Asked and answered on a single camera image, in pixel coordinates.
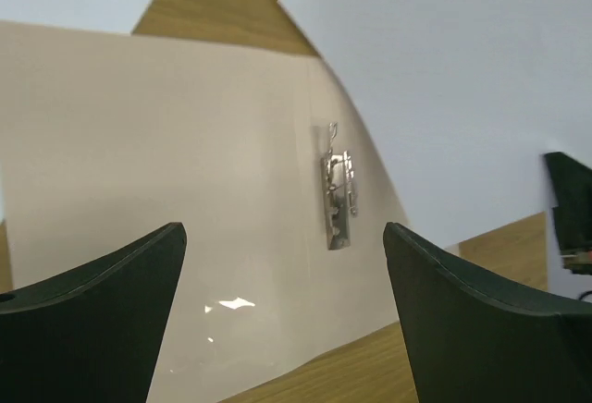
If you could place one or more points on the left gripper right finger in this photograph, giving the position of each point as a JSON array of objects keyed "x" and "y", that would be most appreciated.
[{"x": 474, "y": 336}]

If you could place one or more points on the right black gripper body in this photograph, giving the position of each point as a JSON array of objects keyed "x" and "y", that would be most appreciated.
[{"x": 571, "y": 186}]

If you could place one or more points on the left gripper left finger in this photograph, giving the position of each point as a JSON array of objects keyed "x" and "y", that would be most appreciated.
[{"x": 94, "y": 332}]

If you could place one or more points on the tan paper folder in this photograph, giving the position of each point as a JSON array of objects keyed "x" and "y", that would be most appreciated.
[{"x": 107, "y": 137}]

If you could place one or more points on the metal folder clip mechanism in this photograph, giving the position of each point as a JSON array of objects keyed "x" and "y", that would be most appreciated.
[{"x": 339, "y": 191}]

